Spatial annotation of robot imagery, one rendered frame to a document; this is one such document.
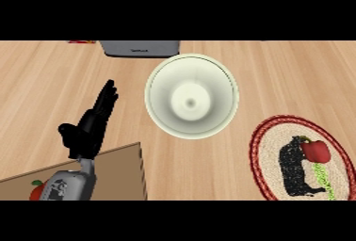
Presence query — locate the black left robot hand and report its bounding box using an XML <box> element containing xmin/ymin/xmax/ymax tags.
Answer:
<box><xmin>58</xmin><ymin>79</ymin><xmax>120</xmax><ymax>161</ymax></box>

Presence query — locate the white bowl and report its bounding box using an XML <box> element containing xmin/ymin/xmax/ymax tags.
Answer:
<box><xmin>143</xmin><ymin>53</ymin><xmax>241</xmax><ymax>140</ymax></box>

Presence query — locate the round red-rimmed woven placemat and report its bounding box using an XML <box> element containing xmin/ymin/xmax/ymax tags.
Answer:
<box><xmin>250</xmin><ymin>114</ymin><xmax>356</xmax><ymax>201</ymax></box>

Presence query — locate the brown wooden box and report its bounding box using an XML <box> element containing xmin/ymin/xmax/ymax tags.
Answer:
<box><xmin>0</xmin><ymin>141</ymin><xmax>149</xmax><ymax>201</ymax></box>

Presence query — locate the red vegetable with green stem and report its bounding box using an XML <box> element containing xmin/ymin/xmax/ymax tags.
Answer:
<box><xmin>28</xmin><ymin>179</ymin><xmax>49</xmax><ymax>201</ymax></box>

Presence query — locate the grey appliance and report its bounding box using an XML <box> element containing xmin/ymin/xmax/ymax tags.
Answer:
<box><xmin>97</xmin><ymin>40</ymin><xmax>180</xmax><ymax>59</ymax></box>

